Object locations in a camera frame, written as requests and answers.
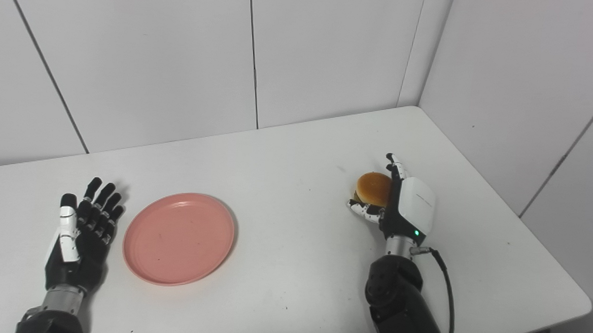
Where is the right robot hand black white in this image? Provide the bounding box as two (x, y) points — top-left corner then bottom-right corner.
(345, 152), (438, 247)

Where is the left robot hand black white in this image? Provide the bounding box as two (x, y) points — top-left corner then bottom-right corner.
(43, 175), (126, 295)

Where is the toy hamburger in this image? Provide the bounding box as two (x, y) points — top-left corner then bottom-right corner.
(353, 171), (392, 208)

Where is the pink round plate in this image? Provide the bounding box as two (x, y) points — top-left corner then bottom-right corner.
(121, 190), (237, 289)

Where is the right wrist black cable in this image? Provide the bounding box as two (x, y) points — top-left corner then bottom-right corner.
(407, 246), (458, 333)

